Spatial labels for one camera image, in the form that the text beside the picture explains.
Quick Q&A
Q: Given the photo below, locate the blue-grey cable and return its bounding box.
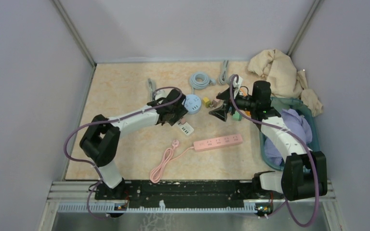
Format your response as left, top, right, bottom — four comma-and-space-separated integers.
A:
189, 71, 217, 95

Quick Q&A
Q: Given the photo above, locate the pink cable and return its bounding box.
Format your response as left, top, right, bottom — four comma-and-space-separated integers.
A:
149, 139, 196, 184

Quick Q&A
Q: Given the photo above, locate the white usb charger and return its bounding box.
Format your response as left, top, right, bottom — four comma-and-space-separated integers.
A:
176, 122, 194, 136

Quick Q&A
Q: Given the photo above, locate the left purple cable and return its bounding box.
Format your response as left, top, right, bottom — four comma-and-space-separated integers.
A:
64, 87, 184, 220

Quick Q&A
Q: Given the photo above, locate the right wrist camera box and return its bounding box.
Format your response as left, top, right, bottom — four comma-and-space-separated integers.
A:
231, 75, 243, 91

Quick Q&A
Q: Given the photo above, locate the teal plastic basket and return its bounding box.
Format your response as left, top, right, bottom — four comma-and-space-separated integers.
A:
259, 96, 320, 171

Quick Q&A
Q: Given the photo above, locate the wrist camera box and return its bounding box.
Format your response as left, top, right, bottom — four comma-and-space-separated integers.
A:
231, 75, 243, 91
154, 90, 168, 100

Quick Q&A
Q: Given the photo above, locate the round blue socket hub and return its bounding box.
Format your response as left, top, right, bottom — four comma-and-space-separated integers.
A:
183, 94, 202, 115

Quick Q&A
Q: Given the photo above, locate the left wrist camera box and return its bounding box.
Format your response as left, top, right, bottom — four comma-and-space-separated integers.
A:
154, 90, 168, 100

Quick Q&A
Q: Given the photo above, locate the grey power strip cable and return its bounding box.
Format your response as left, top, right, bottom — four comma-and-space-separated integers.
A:
218, 60, 231, 86

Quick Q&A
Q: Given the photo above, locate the purple cable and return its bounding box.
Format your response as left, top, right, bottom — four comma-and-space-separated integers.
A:
64, 87, 184, 220
229, 74, 320, 228

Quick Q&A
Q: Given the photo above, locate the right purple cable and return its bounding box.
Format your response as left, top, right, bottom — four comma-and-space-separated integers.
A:
229, 74, 320, 228

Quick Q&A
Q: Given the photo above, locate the lavender cloth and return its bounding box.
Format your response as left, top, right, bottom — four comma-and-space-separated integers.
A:
264, 109, 313, 166

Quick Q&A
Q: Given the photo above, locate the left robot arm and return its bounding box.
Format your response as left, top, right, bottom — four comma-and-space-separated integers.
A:
79, 87, 188, 199

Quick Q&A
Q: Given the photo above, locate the brown plug adapter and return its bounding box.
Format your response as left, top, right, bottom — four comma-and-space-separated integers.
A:
211, 99, 219, 108

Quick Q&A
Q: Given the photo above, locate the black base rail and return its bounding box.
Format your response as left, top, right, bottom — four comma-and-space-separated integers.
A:
94, 179, 285, 209

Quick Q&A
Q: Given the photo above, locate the pink power strip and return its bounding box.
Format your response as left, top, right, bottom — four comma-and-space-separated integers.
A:
193, 134, 243, 152

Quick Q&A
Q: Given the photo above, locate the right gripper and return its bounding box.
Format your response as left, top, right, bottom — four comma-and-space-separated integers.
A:
209, 86, 257, 121

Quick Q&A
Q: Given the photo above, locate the green plug adapter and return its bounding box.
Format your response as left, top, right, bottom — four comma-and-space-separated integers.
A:
232, 111, 243, 121

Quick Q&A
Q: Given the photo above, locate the beige cloth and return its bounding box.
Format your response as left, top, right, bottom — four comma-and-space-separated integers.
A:
248, 49, 324, 117

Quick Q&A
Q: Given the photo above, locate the orange power strip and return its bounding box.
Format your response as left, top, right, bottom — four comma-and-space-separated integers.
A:
239, 88, 248, 96

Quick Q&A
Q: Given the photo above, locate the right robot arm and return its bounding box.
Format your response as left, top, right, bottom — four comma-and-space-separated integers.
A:
209, 74, 328, 201

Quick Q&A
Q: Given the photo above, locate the yellow plug adapter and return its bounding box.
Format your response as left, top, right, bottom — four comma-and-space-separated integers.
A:
201, 97, 212, 108

